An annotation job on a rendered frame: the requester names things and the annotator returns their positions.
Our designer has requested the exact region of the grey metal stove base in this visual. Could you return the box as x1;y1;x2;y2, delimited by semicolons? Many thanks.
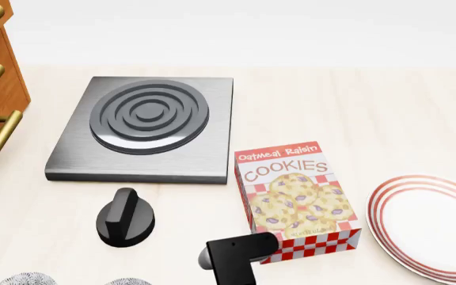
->
44;76;235;185

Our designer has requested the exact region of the dark ringed stove burner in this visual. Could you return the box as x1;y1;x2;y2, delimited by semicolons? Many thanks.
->
89;78;211;157

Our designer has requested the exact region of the black stove knob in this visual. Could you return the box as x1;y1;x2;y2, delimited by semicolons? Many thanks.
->
95;187;156;249

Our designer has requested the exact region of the white plate with red rings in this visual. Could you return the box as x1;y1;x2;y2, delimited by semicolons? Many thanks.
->
365;173;456;285

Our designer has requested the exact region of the oatmeal raisin cookies box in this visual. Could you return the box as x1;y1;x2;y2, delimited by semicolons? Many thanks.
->
234;140;363;265

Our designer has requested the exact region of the wooden drawer cabinet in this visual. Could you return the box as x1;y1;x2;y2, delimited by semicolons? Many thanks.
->
0;0;32;182

